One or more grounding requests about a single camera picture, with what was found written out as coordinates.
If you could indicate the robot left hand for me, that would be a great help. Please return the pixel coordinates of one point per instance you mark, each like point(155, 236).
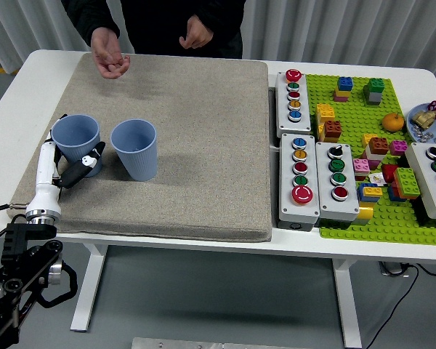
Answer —
point(45, 196)

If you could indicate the person's left hand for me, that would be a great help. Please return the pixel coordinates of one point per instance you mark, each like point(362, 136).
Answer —
point(198, 34)

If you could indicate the person's right hand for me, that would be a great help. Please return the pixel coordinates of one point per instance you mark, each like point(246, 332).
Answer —
point(107, 51)

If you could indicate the blue ribbed cup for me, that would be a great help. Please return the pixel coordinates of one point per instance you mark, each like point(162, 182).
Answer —
point(138, 163)
point(76, 149)

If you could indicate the person's right forearm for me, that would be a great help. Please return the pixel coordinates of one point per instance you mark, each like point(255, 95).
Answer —
point(91, 18)

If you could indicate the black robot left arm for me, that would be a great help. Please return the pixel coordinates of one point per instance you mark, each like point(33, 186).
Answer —
point(22, 261)

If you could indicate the person's left forearm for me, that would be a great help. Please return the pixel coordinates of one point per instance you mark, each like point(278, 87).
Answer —
point(221, 14)

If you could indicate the person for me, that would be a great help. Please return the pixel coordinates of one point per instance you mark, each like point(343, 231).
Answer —
point(160, 25)

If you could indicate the white table leg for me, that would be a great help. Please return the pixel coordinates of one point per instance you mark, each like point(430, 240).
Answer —
point(347, 301)
point(91, 283)

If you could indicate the small five-button control box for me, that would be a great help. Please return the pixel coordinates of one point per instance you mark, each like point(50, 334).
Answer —
point(283, 109)

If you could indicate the grey-brown mat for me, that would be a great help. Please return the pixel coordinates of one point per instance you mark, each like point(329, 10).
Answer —
point(203, 163)

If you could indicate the yellow toy brick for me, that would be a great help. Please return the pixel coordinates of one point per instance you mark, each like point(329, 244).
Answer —
point(320, 132)
point(367, 140)
point(343, 94)
point(325, 112)
point(365, 212)
point(372, 191)

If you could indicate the white curtain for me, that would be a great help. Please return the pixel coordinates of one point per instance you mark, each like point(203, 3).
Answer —
point(349, 29)

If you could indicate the pink toy brick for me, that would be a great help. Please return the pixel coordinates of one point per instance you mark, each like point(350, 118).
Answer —
point(361, 165)
point(338, 98)

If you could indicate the blue toy brick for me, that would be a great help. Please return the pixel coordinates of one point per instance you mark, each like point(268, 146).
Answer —
point(393, 195)
point(361, 194)
point(345, 83)

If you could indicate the brown toy brick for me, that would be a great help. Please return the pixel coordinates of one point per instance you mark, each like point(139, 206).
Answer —
point(379, 145)
point(333, 130)

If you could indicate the green toy brick baseplate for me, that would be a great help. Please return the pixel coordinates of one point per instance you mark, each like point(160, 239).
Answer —
point(352, 116)

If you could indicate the large five-button control box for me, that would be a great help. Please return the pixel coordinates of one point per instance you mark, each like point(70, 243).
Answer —
point(287, 196)

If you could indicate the grey toy brick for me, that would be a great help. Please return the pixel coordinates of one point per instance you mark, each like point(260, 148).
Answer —
point(374, 98)

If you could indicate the four-button control box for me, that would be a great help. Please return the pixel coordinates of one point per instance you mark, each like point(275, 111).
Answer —
point(423, 178)
point(350, 181)

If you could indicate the white toy brick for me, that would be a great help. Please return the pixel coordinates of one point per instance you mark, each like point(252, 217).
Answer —
point(373, 157)

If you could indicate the orange fruit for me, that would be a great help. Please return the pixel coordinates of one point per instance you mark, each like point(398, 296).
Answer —
point(393, 123)

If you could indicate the magenta toy brick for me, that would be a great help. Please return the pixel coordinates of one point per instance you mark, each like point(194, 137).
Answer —
point(398, 147)

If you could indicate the red toy brick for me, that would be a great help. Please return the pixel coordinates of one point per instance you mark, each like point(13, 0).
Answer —
point(388, 173)

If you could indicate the brass valve red handwheel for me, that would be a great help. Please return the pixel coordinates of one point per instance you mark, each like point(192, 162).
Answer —
point(425, 119)

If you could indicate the large green toy brick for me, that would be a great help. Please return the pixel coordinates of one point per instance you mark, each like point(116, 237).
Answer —
point(407, 183)

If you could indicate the grey power adapter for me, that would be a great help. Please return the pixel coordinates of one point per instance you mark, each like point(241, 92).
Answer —
point(392, 268)

